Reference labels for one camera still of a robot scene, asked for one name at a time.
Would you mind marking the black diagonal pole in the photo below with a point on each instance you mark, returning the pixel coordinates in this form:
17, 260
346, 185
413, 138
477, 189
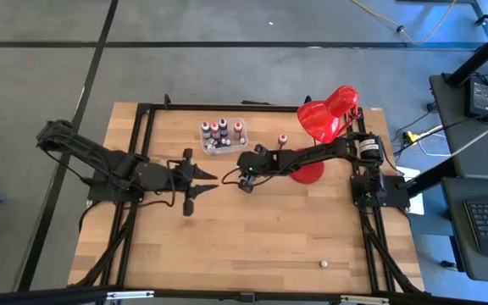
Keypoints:
481, 55

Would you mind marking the red desk lamp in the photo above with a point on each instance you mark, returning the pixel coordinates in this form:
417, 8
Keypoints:
324, 118

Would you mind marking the black side desk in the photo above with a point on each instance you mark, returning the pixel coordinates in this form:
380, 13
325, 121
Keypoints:
481, 161

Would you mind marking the white paper sheet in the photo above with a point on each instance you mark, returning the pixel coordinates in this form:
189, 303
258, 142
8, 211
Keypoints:
417, 205

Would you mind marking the small white cap right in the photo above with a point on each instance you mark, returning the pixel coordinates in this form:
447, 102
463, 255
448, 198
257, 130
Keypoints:
323, 263

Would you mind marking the grey side desk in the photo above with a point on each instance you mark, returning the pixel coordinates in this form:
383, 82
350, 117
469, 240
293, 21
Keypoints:
456, 237

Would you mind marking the silver metal bracket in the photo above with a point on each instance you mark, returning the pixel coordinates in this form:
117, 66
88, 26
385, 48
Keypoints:
364, 300
129, 295

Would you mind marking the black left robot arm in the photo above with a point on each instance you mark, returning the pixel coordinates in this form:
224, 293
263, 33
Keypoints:
100, 154

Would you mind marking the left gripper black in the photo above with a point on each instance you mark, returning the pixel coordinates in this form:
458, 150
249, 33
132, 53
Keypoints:
184, 180

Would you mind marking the black frame beam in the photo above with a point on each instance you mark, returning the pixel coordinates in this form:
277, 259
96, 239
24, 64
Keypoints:
36, 295

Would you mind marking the clear plastic container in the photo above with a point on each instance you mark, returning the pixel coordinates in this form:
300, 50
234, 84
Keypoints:
235, 149

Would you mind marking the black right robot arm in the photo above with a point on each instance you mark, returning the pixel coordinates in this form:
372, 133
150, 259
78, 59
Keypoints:
324, 152

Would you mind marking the black power adapter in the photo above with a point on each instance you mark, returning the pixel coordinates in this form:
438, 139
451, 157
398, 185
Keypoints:
480, 97

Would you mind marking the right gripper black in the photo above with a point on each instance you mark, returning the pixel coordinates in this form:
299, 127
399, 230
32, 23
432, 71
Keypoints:
254, 165

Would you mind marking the large purple food coloring bottle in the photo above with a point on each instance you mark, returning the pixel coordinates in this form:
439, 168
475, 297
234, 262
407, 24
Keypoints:
205, 127

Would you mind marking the thin silver rod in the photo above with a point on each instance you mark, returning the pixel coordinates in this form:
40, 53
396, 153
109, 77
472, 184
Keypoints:
481, 136

